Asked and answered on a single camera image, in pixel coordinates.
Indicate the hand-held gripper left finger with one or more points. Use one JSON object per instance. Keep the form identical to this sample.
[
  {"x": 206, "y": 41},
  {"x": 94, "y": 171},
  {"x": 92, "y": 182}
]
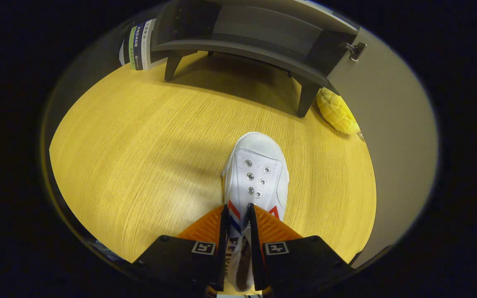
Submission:
[{"x": 222, "y": 248}]

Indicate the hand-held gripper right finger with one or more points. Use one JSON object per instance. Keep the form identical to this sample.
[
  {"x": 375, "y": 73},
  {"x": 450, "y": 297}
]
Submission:
[{"x": 255, "y": 248}]

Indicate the white canvas shoe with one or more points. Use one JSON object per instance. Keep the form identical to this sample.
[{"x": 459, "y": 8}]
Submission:
[{"x": 257, "y": 165}]

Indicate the yellow quilted plush toy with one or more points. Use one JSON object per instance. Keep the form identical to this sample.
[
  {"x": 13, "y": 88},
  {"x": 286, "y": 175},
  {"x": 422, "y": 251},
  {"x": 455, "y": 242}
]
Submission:
[{"x": 338, "y": 111}]

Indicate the white spine book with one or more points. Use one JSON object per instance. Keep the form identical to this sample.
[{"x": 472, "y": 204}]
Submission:
[{"x": 150, "y": 43}]

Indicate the dark blue spine book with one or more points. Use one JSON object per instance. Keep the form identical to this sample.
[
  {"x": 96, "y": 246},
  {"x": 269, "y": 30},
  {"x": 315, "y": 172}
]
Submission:
[{"x": 138, "y": 47}]

